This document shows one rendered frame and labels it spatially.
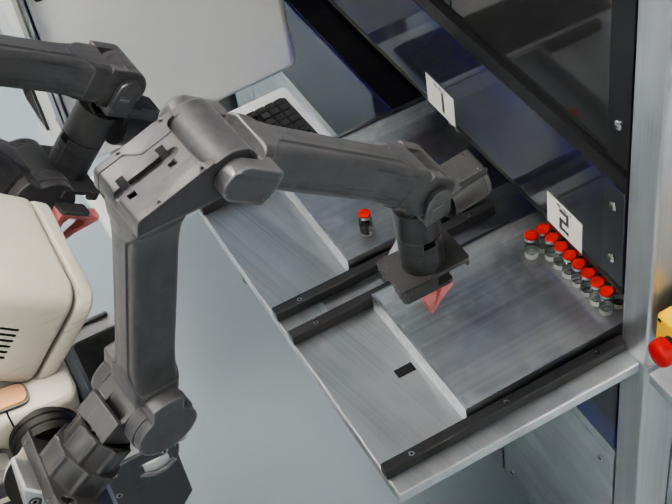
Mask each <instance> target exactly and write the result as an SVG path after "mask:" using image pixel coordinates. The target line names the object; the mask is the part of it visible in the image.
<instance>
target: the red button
mask: <svg viewBox="0 0 672 504"><path fill-rule="evenodd" d="M648 352H649V355H650V357H651V359H652V360H653V361H654V363H655V364H656V365H657V366H659V367H661V368H667V367H669V366H671V365H672V345H671V343H670V342H669V341H668V340H667V339H666V338H664V337H661V336H660V337H658V338H656V339H654V340H652V341H651V342H650V343H649V345H648Z"/></svg>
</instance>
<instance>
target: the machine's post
mask: <svg viewBox="0 0 672 504"><path fill-rule="evenodd" d="M670 306H672V0H639V2H638V22H637V42H636V63H635V83H634V104H633V124H632V145H631V165H630V185H629V206H628V226H627V247H626V267H625V288H624V308H623V328H622V338H623V339H624V340H625V341H626V350H627V351H628V352H629V353H630V354H631V355H632V356H633V358H634V359H635V360H636V361H637V362H638V363H639V372H637V373H635V374H633V375H631V376H630V377H628V378H626V379H624V380H622V381H621V382H620V390H619V410H618V431H617V451H616V471H615V492H614V504H665V496H666V487H667V477H668V467H669V458H670V448H671V438H672V406H671V405H670V404H669V403H668V402H667V401H666V400H665V399H664V397H663V396H662V395H661V394H660V393H659V392H658V391H657V390H656V389H655V388H654V387H653V386H652V385H651V384H650V383H649V374H650V373H651V372H653V371H655V370H657V369H658V368H660V367H659V366H657V365H656V364H655V363H654V361H653V360H652V359H651V357H650V355H649V352H648V345H649V343H650V342H651V341H652V340H654V339H656V331H657V319H658V313H659V312H661V311H663V310H665V309H667V308H668V307H670Z"/></svg>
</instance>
